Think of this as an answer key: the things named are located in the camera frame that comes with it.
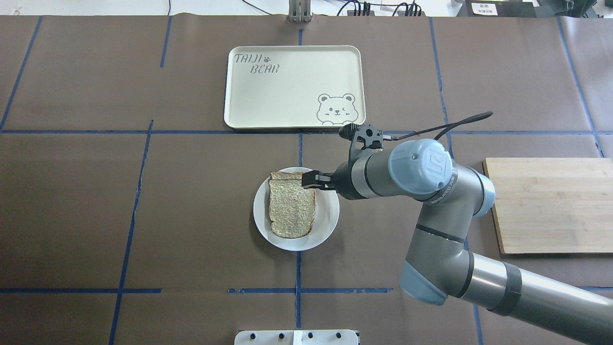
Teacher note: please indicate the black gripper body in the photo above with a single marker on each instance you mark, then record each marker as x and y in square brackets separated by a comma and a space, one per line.
[343, 181]

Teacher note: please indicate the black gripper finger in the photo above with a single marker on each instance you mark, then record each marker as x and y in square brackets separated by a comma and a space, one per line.
[315, 176]
[320, 185]

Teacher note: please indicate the white round plate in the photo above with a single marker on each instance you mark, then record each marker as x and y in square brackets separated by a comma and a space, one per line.
[326, 217]

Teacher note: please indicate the bread slice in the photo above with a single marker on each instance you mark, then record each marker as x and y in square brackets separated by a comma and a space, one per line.
[291, 207]

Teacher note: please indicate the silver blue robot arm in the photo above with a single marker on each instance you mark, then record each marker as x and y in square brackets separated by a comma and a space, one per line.
[438, 265]

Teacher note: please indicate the cream bear serving tray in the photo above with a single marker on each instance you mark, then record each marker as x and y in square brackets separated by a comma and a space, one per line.
[294, 87]

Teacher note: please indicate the orange black connector far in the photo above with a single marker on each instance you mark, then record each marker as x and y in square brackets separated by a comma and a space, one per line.
[361, 9]

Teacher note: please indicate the bamboo cutting board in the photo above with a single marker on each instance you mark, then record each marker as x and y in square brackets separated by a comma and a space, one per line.
[552, 205]

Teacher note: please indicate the black rectangular box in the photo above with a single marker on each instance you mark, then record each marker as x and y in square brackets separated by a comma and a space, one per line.
[496, 8]

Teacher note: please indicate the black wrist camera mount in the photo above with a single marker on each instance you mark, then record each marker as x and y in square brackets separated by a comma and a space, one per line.
[364, 136]

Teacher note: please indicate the aluminium frame post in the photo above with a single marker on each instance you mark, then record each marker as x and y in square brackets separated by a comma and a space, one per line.
[300, 11]

